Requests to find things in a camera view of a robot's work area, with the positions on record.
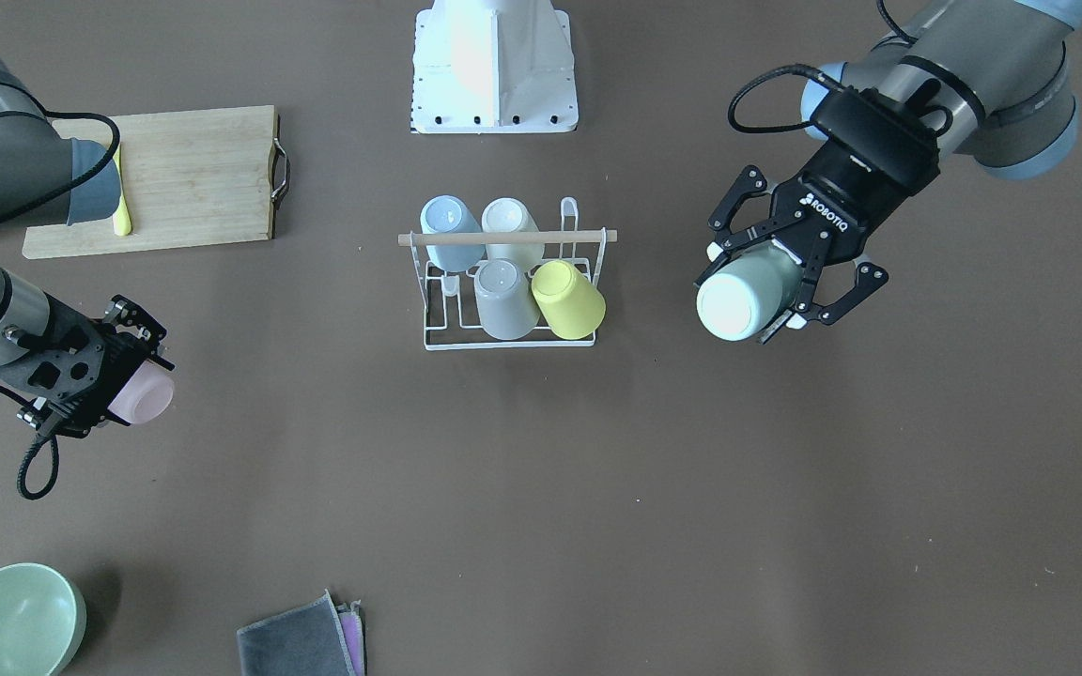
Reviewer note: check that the pink cup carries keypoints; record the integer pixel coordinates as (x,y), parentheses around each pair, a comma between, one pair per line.
(145,396)

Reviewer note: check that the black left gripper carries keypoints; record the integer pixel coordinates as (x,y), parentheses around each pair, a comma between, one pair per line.
(843,203)

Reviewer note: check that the light blue cup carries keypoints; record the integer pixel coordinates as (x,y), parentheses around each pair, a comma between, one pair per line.
(447,215)

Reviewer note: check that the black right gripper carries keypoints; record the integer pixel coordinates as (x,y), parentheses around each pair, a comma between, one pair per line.
(134,320)

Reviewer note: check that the white camera stand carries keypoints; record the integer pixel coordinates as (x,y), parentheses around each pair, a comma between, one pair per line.
(493,67)

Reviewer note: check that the yellow cup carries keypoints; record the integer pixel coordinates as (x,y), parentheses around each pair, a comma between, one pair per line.
(572,306)

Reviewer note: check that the green bowl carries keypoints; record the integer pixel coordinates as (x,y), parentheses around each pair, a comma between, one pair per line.
(43,619)

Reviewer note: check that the white wire cup holder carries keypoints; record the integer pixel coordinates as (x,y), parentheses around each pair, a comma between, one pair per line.
(450,314)

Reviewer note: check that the wooden cutting board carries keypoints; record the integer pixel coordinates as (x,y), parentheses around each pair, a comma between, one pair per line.
(190,179)

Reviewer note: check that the grey cup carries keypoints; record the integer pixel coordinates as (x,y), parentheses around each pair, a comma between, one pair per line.
(506,308)

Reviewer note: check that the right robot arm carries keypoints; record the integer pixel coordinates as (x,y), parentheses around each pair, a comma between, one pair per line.
(46,178)

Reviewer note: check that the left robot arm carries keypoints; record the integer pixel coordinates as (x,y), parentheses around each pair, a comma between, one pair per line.
(987,79)

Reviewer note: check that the cream white cup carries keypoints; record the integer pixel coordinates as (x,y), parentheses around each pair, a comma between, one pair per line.
(507,215)

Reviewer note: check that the green cup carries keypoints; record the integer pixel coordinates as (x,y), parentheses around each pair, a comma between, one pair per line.
(746,295)

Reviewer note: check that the yellow plastic knife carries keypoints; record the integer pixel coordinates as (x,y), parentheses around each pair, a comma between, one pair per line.
(121,219)

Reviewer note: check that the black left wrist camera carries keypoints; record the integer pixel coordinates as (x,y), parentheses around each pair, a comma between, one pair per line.
(882,133)

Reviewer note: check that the grey folded cloth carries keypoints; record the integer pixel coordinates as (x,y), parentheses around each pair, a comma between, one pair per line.
(320,638)

